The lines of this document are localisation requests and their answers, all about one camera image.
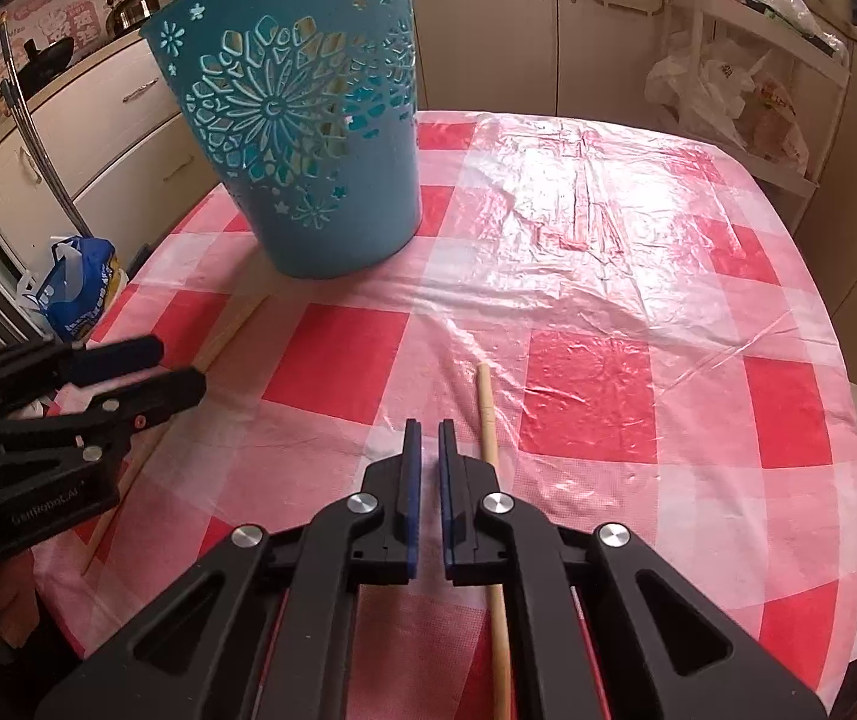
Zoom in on red checkered tablecloth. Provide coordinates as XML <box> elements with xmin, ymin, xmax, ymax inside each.
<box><xmin>31</xmin><ymin>111</ymin><xmax>857</xmax><ymax>720</ymax></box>

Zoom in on orange printed plastic bag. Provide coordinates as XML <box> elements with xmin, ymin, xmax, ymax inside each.
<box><xmin>735</xmin><ymin>75</ymin><xmax>810</xmax><ymax>173</ymax></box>

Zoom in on metal chair frame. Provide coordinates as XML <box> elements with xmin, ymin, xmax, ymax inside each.
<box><xmin>0</xmin><ymin>11</ymin><xmax>94</xmax><ymax>237</ymax></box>

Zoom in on wooden chopstick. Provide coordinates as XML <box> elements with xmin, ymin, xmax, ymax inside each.
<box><xmin>475</xmin><ymin>362</ymin><xmax>510</xmax><ymax>720</ymax></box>
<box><xmin>82</xmin><ymin>296</ymin><xmax>272</xmax><ymax>577</ymax></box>

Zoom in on blue cutout plastic basket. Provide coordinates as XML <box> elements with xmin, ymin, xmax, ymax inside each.
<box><xmin>139</xmin><ymin>0</ymin><xmax>423</xmax><ymax>280</ymax></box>

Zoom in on black wok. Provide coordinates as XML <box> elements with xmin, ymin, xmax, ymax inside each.
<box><xmin>22</xmin><ymin>36</ymin><xmax>77</xmax><ymax>87</ymax></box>

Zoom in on steel kettle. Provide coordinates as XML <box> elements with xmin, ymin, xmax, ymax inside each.
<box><xmin>104</xmin><ymin>0</ymin><xmax>161</xmax><ymax>37</ymax></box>

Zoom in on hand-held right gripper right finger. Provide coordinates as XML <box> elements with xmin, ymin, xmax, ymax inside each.
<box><xmin>439</xmin><ymin>420</ymin><xmax>826</xmax><ymax>720</ymax></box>

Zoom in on white trolley rack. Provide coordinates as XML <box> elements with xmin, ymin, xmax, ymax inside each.
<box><xmin>653</xmin><ymin>0</ymin><xmax>849</xmax><ymax>220</ymax></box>

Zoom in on blue plastic bag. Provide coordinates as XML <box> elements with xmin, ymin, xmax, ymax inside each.
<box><xmin>17</xmin><ymin>236</ymin><xmax>124</xmax><ymax>342</ymax></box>

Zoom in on pink wall sticker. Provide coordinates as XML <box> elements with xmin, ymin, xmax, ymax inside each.
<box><xmin>4</xmin><ymin>0</ymin><xmax>152</xmax><ymax>53</ymax></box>

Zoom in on white plastic bag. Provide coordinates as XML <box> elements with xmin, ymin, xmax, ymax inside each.
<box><xmin>645</xmin><ymin>45</ymin><xmax>755</xmax><ymax>142</ymax></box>

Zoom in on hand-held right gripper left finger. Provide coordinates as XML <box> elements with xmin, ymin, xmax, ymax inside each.
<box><xmin>34</xmin><ymin>420</ymin><xmax>423</xmax><ymax>720</ymax></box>

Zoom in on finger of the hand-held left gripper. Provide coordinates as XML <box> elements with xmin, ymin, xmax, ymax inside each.
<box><xmin>0</xmin><ymin>366</ymin><xmax>209</xmax><ymax>467</ymax></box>
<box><xmin>0</xmin><ymin>334</ymin><xmax>166</xmax><ymax>410</ymax></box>

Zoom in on white base kitchen cabinets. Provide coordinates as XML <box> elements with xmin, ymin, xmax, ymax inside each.
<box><xmin>0</xmin><ymin>0</ymin><xmax>669</xmax><ymax>331</ymax></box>

